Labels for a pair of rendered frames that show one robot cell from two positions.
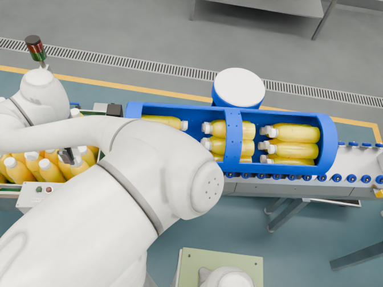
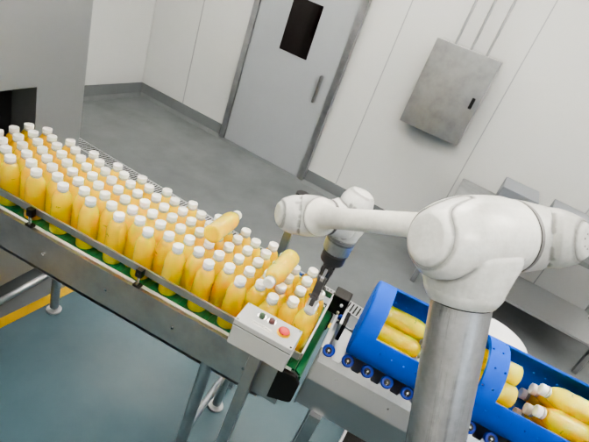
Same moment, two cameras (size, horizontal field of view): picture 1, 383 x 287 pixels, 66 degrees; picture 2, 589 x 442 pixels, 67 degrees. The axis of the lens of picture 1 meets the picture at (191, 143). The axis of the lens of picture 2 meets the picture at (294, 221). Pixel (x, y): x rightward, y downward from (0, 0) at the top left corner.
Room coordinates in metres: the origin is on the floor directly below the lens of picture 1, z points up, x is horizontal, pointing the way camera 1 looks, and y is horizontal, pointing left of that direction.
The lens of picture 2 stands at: (-0.67, 0.14, 2.04)
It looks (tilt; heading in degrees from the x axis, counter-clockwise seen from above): 28 degrees down; 21
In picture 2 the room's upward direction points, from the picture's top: 21 degrees clockwise
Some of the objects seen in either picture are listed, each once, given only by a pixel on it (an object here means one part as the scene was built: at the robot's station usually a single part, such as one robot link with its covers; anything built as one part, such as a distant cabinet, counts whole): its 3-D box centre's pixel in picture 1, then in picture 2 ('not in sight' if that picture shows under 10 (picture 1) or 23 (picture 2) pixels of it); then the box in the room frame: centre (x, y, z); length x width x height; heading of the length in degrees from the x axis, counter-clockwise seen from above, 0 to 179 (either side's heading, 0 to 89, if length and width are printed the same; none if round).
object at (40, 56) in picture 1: (37, 52); not in sight; (0.95, 0.77, 1.18); 0.06 x 0.06 x 0.05
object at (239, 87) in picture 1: (239, 86); (494, 338); (1.15, -0.19, 1.03); 0.28 x 0.28 x 0.01
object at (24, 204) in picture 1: (51, 199); (265, 336); (0.35, 0.48, 1.05); 0.20 x 0.10 x 0.10; 100
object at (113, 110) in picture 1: (114, 116); (338, 302); (0.86, 0.41, 0.95); 0.10 x 0.07 x 0.10; 10
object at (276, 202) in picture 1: (281, 196); not in sight; (0.92, -0.69, 0.31); 0.06 x 0.06 x 0.63; 10
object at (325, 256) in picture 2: not in sight; (330, 262); (0.48, 0.42, 1.33); 0.08 x 0.07 x 0.09; 10
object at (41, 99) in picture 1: (41, 98); (349, 213); (0.47, 0.43, 1.51); 0.13 x 0.11 x 0.16; 145
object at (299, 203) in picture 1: (285, 215); not in sight; (0.78, -0.72, 0.31); 0.06 x 0.06 x 0.63; 10
